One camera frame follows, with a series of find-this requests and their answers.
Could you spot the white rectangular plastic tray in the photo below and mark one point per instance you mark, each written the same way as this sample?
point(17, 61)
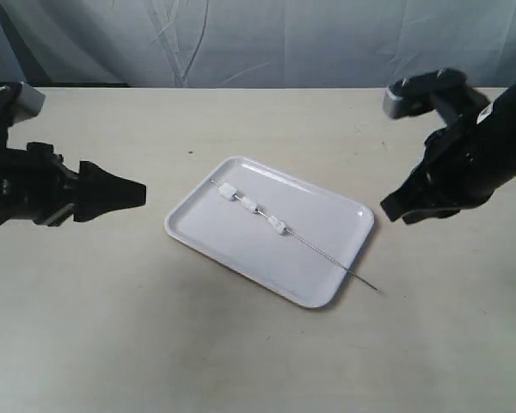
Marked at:
point(245, 243)

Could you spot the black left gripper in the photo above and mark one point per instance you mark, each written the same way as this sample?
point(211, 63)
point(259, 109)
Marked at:
point(36, 186)

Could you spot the white foam piece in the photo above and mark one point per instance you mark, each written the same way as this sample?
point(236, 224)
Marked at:
point(278, 225)
point(250, 205)

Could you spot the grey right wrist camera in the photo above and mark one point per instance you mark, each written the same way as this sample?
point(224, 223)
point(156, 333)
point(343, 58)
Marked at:
point(445, 91)

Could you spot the grey backdrop curtain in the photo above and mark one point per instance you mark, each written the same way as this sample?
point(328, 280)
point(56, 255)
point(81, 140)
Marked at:
point(255, 44)

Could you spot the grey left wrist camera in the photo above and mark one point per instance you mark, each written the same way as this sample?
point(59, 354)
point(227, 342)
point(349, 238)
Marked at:
point(28, 103)

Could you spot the white foam piece end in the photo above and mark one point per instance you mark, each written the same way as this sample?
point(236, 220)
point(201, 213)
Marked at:
point(227, 191)

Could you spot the thin metal skewer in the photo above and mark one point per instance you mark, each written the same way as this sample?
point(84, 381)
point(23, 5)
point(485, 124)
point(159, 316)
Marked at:
point(310, 245)

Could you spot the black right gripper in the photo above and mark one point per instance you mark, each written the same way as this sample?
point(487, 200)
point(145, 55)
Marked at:
point(453, 175)

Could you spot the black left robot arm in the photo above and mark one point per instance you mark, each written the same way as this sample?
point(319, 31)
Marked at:
point(37, 186)

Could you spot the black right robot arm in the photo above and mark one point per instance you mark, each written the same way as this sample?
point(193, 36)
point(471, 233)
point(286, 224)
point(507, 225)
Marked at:
point(503, 111)

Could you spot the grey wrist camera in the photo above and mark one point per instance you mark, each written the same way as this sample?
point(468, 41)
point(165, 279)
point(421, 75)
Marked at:
point(445, 91)
point(28, 103)

